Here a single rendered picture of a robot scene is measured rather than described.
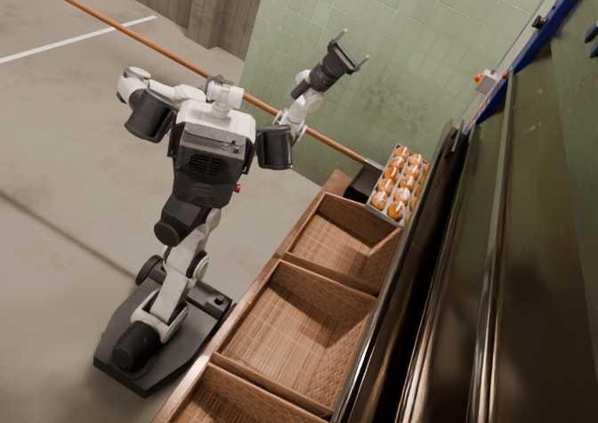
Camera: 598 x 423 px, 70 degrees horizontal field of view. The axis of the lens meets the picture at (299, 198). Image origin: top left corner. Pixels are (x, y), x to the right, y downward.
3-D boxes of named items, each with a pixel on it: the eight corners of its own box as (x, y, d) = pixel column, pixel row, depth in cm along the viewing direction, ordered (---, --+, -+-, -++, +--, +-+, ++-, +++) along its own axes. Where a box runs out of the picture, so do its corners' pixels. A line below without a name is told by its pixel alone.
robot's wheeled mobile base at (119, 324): (162, 417, 199) (170, 388, 177) (73, 357, 205) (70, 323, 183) (232, 316, 247) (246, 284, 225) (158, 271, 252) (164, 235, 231)
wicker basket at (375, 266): (387, 249, 246) (410, 218, 228) (359, 322, 204) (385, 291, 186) (315, 208, 251) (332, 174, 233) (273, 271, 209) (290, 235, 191)
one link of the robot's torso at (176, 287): (172, 337, 206) (198, 268, 183) (138, 315, 209) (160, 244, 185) (189, 317, 220) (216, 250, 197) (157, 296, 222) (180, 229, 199)
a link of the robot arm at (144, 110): (143, 124, 150) (156, 139, 141) (119, 113, 144) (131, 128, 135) (159, 95, 149) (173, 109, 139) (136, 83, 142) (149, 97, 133)
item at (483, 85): (487, 90, 243) (497, 74, 237) (485, 95, 236) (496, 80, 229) (475, 84, 244) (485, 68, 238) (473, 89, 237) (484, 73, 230)
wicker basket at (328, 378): (357, 329, 201) (383, 298, 183) (310, 443, 159) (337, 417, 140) (270, 275, 207) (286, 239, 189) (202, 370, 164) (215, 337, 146)
